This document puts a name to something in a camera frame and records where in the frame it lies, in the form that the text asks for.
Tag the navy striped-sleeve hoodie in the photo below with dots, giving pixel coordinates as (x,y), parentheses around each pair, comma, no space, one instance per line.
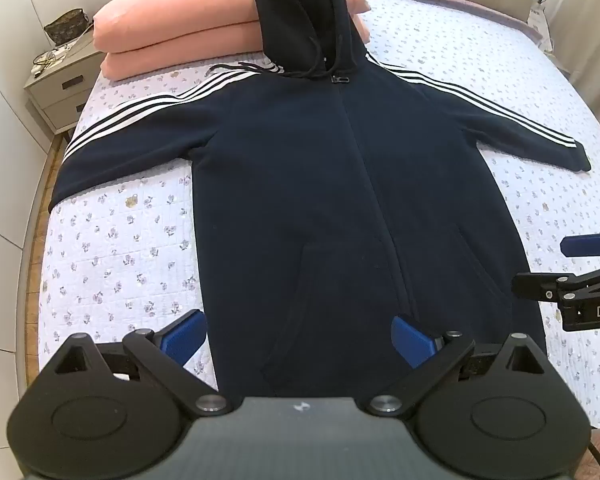
(305,185)

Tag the grey two-drawer nightstand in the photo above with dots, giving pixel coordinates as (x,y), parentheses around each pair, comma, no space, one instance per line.
(60,90)

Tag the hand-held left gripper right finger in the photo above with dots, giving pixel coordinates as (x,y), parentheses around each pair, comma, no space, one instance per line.
(414,336)

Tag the brown patterned bag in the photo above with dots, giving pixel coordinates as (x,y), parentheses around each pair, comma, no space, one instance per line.
(67,25)

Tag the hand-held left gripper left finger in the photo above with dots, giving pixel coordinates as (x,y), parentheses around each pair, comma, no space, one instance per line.
(184,336)

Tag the large pink pillow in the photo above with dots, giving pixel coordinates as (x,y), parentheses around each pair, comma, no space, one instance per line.
(180,52)
(180,5)

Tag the white paper bag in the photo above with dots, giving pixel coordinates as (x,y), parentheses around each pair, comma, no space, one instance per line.
(537,20)

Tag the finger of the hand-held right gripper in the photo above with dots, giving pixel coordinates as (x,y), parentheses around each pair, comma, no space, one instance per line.
(535,282)
(580,245)

